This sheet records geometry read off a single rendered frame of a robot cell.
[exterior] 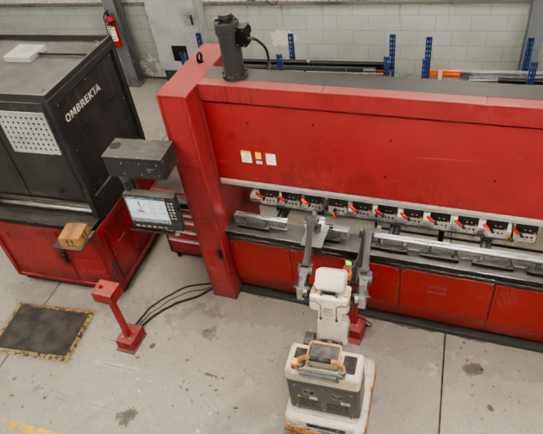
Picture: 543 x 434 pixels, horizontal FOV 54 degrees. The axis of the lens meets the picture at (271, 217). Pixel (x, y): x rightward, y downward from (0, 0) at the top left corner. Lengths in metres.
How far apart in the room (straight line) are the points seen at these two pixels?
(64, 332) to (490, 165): 4.18
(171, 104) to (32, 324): 2.96
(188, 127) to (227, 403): 2.33
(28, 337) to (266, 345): 2.38
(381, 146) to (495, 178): 0.80
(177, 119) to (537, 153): 2.50
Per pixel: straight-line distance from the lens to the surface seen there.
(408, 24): 8.06
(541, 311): 4.79
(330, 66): 5.97
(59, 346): 5.73
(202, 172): 4.37
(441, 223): 4.31
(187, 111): 4.05
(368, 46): 8.25
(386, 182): 4.13
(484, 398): 4.89
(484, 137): 3.81
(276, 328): 5.18
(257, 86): 3.95
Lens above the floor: 4.18
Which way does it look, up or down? 42 degrees down
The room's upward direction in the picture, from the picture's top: 9 degrees counter-clockwise
